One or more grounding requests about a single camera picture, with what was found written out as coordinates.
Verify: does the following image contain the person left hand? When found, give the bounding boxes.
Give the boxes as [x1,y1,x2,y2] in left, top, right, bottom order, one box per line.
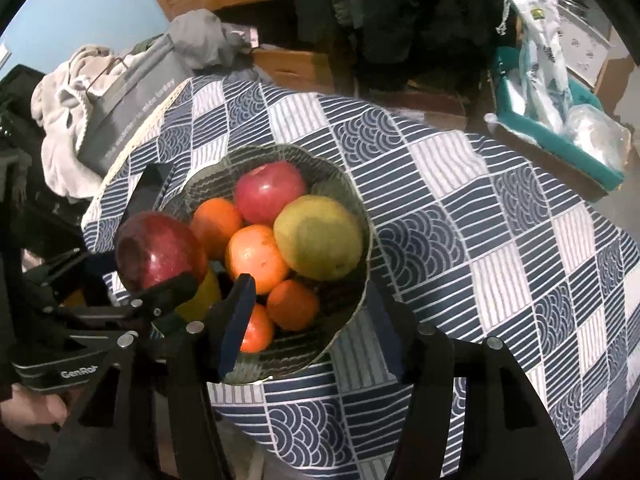
[1,384,68,430]

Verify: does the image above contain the grey clothing pile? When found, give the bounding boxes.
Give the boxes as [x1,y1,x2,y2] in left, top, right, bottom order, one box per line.
[128,9,273,84]

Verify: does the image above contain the cardboard box under bin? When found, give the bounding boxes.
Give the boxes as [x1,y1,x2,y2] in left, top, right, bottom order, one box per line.
[484,113,608,203]

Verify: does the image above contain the black hanging coat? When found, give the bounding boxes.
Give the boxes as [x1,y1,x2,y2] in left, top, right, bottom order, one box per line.
[294,0,516,92]

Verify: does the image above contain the yellow mango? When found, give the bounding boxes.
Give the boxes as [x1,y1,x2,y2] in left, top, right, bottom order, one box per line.
[175,269,221,322]

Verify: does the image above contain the blue patterned tablecloth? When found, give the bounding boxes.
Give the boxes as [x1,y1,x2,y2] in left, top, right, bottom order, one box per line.
[81,76,639,479]

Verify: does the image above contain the printed rice bag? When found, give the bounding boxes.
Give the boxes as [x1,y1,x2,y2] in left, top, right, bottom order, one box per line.
[497,0,573,133]

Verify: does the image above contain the yellow-green mango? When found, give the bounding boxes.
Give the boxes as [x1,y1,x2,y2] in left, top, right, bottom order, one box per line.
[273,195,363,282]

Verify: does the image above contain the dark red apple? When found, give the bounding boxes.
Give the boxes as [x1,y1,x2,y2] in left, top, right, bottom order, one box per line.
[115,211,208,292]

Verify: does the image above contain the teal plastic bin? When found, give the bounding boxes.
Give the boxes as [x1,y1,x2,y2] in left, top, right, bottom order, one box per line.
[490,47,630,200]

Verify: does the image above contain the beige towel pile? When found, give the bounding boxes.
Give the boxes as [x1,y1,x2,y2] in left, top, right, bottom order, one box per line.
[30,44,134,200]

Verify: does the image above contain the dark glass fruit bowl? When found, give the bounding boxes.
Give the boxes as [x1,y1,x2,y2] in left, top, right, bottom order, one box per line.
[162,145,372,386]

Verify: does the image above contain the clear plastic bag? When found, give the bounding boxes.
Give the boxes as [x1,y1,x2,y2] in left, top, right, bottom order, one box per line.
[563,104,631,172]

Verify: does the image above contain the large orange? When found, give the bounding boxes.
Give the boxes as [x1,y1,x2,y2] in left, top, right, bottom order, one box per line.
[224,224,290,295]

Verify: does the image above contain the small red-orange tangerine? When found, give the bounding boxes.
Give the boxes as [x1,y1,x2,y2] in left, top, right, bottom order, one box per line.
[240,304,274,353]

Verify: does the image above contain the white printed carton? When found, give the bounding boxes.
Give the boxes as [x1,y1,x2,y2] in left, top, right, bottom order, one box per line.
[558,6,611,89]

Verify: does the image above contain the grey paper shopping bag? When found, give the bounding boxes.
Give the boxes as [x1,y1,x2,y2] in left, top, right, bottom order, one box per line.
[78,36,192,178]

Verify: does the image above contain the wooden drawer box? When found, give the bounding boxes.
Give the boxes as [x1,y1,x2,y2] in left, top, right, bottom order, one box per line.
[252,49,335,93]

